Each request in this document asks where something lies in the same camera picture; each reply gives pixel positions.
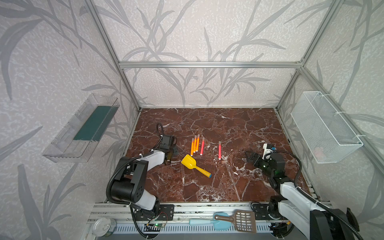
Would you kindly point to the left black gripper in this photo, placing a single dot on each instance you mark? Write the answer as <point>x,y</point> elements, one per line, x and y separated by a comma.
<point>170,154</point>

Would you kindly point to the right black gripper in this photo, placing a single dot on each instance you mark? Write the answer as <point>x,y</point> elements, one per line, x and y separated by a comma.
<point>256,159</point>

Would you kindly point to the orange marker pen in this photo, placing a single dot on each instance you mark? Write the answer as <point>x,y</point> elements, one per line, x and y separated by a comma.
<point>192,147</point>
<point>197,143</point>

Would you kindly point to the red marker pen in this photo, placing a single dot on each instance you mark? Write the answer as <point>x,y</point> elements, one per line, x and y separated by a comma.
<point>202,146</point>

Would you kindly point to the pink marker pen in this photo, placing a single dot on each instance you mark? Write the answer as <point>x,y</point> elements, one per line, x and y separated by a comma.
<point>220,150</point>

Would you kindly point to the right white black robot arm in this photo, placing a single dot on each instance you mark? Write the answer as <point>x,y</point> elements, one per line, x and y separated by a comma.
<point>312,218</point>

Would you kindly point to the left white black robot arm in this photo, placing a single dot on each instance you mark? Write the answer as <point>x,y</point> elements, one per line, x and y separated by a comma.
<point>127,184</point>

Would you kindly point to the yellow toy shovel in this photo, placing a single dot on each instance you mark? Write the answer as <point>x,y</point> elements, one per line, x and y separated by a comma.
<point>189,162</point>

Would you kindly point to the brown slotted spatula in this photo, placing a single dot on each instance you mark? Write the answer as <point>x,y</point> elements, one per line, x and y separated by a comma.
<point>244,221</point>

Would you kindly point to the light blue silicone spatula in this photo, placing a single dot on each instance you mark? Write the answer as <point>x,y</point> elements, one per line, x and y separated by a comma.
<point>217,224</point>

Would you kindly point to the small circuit board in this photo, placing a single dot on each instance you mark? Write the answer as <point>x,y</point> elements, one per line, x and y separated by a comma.
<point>155,227</point>

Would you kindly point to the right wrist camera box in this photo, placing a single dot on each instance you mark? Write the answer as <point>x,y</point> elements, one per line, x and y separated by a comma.
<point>268,149</point>

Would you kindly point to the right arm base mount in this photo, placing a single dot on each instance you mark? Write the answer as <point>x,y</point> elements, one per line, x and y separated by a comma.
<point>264,211</point>

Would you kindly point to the aluminium front rail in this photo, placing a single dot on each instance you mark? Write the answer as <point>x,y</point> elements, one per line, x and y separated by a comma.
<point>126,223</point>

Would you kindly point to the white wire mesh basket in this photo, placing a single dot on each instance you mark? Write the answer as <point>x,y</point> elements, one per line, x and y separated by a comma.
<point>326,132</point>

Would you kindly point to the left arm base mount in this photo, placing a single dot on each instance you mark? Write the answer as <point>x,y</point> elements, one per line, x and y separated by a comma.
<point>161,212</point>

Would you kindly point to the clear plastic wall tray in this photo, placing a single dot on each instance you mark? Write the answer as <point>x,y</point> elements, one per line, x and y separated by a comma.
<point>79,138</point>

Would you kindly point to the aluminium cage frame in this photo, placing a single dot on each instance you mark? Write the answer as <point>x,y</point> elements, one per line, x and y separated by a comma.
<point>299,66</point>

